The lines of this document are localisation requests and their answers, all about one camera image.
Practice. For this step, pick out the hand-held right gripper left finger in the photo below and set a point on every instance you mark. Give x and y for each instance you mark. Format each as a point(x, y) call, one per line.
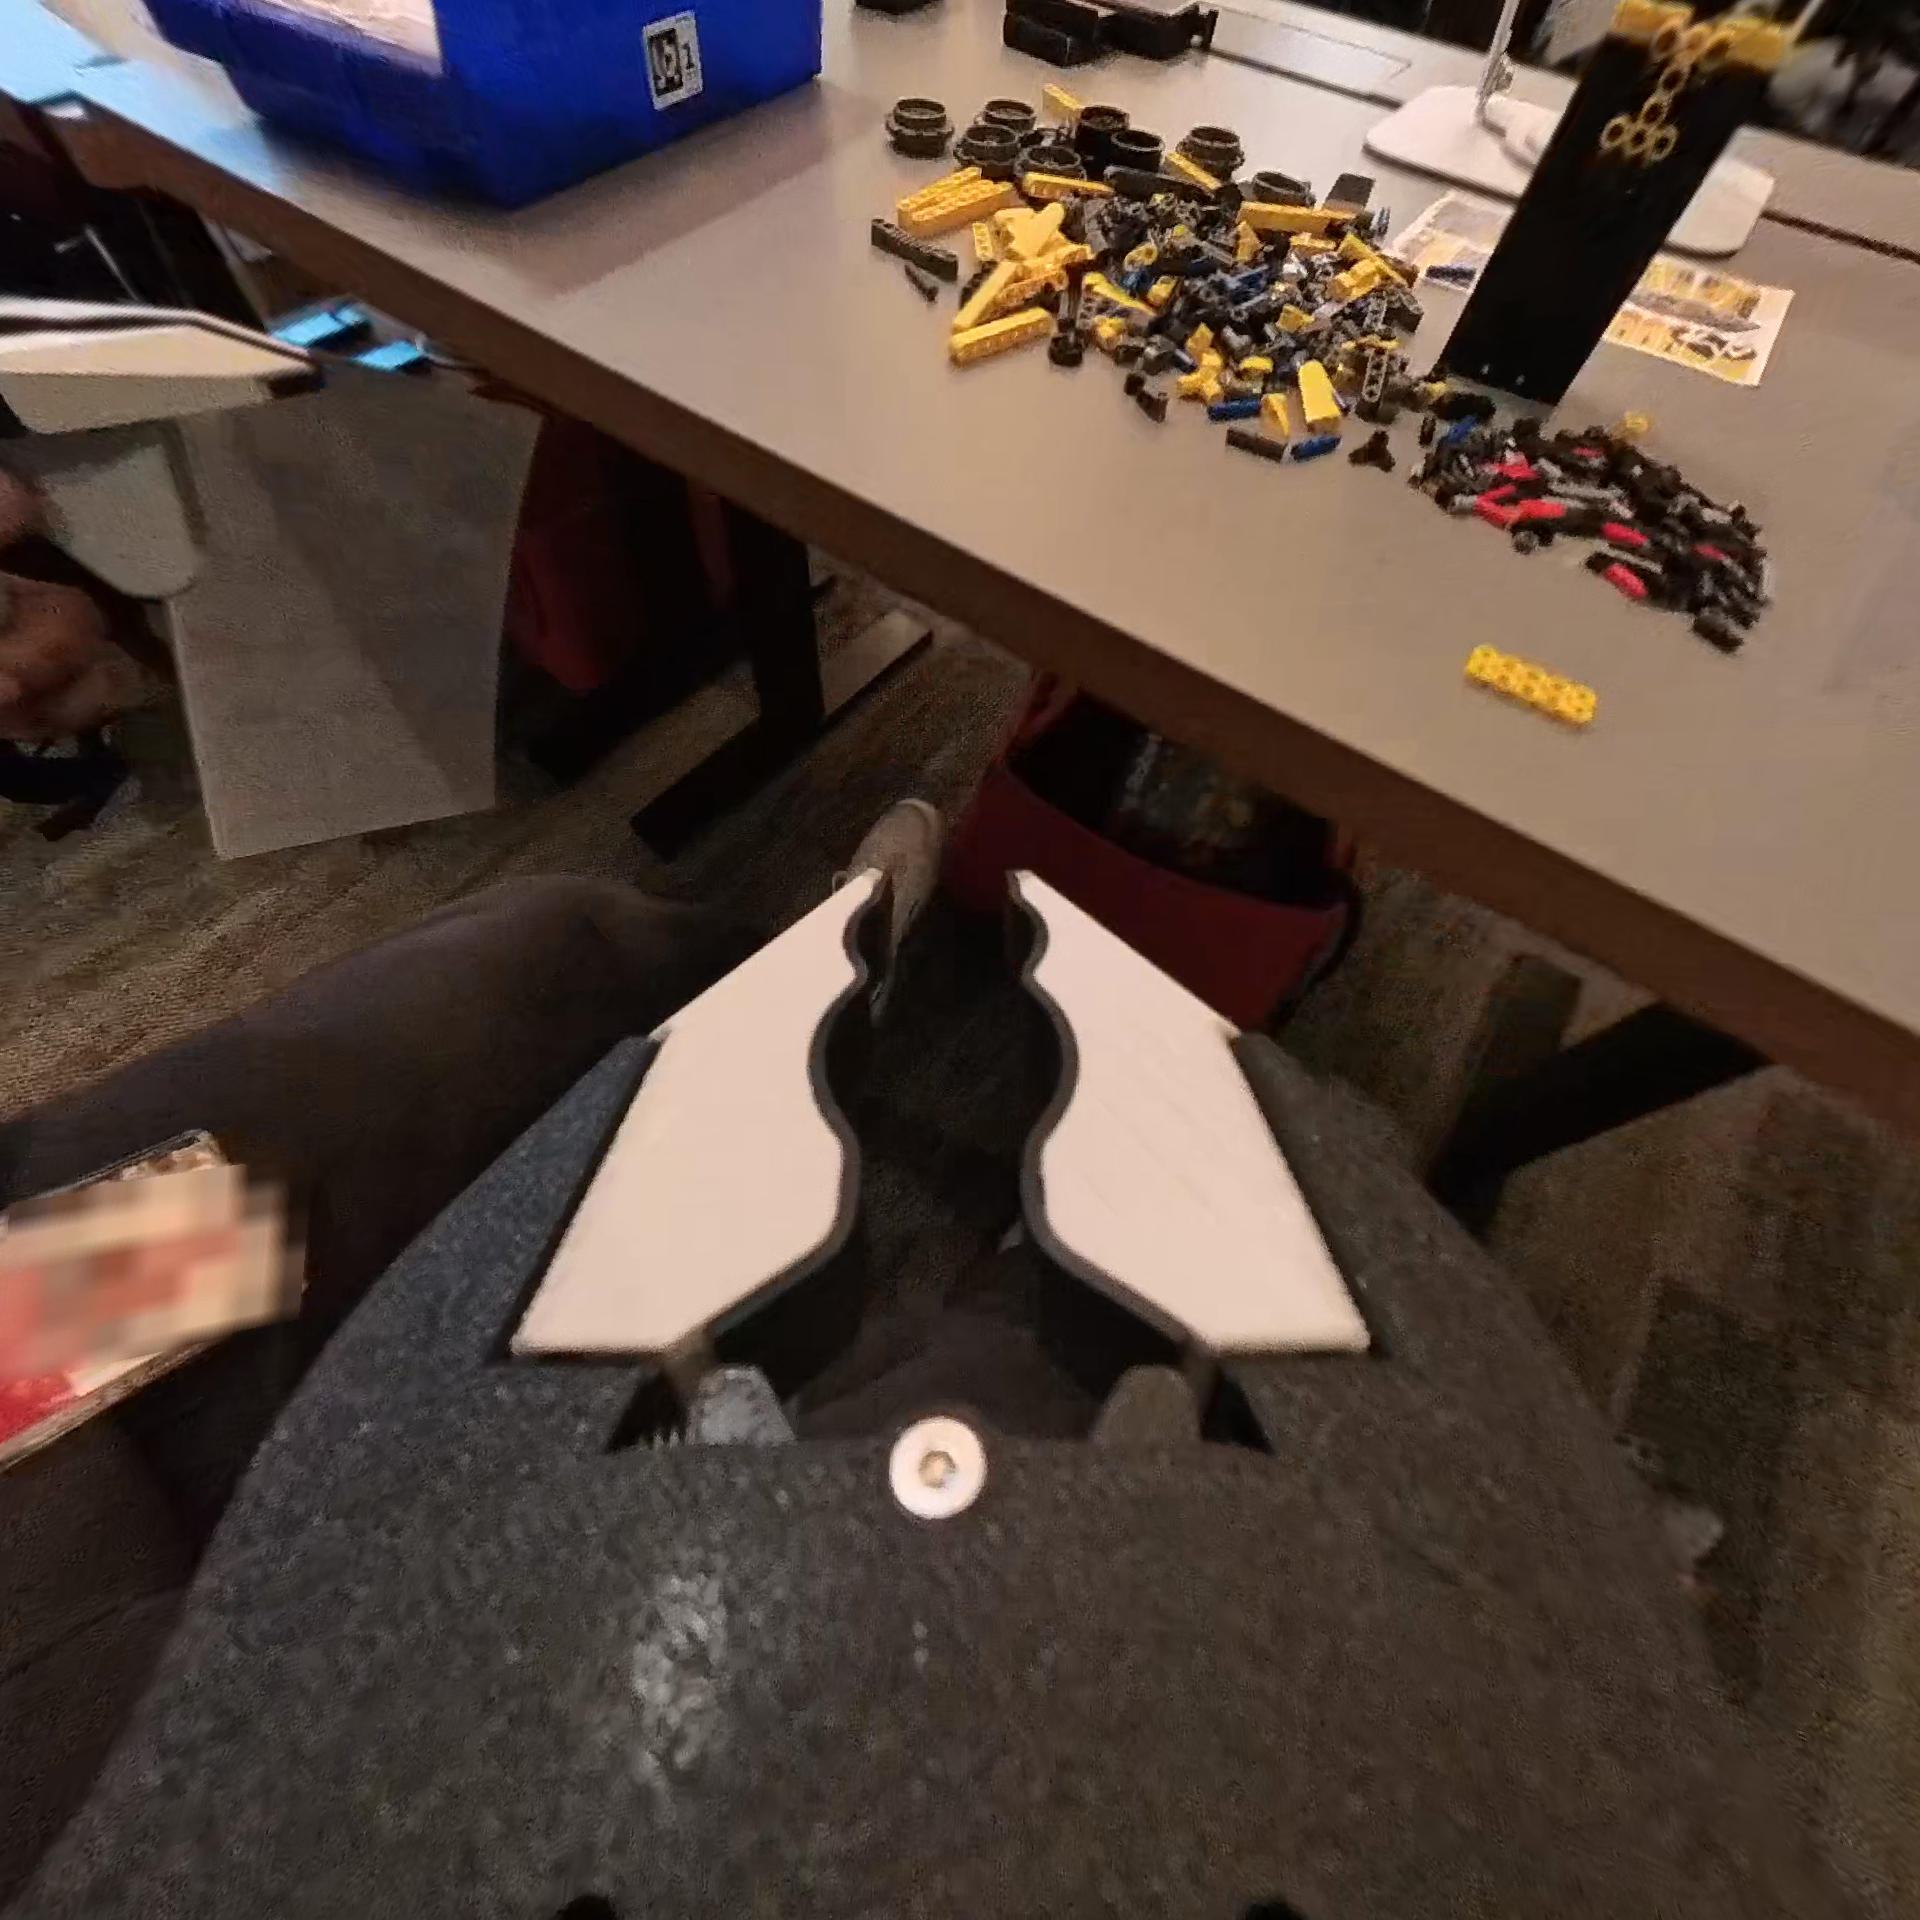
point(706, 1170)

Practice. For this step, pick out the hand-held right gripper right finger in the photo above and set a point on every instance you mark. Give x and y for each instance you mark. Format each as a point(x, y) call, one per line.
point(1185, 1170)

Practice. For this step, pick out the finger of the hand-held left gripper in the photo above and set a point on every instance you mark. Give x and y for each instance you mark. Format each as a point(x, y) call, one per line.
point(133, 314)
point(133, 383)

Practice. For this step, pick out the person's left hand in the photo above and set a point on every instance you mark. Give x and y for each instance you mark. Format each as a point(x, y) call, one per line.
point(60, 647)

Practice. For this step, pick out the blue plastic object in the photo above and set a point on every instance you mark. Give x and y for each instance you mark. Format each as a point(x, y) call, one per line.
point(350, 340)

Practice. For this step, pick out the red bag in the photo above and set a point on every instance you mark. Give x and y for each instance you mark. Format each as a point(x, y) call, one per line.
point(600, 555)
point(1156, 884)

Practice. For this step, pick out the person's leg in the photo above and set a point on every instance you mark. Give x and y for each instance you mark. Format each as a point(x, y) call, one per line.
point(375, 1081)

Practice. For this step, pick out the person's grey shoe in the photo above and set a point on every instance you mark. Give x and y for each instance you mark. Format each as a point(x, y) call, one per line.
point(901, 871)

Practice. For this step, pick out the black table leg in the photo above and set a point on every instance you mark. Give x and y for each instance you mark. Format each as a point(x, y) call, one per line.
point(781, 674)
point(1574, 1081)

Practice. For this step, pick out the blue plastic bin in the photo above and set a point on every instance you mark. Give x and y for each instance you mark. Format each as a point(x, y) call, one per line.
point(493, 82)

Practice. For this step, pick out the small yellow perforated brick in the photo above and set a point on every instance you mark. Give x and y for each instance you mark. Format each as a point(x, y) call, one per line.
point(1531, 689)

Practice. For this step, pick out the red white booklet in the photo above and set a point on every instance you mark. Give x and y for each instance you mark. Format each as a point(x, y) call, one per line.
point(39, 1402)

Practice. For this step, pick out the pile of black red pins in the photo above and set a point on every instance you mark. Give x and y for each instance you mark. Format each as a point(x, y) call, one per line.
point(1607, 510)

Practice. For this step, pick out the pile of yellow building pieces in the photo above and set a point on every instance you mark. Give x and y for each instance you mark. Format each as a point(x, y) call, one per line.
point(1185, 286)

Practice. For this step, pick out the cluster of black grey wheels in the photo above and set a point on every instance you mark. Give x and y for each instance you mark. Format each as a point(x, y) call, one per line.
point(1082, 144)

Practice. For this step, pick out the yellow sticker sheet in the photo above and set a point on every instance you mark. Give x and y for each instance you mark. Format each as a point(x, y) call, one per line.
point(1693, 314)

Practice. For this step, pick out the black brick tower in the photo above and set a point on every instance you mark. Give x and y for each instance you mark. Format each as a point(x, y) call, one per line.
point(1607, 212)

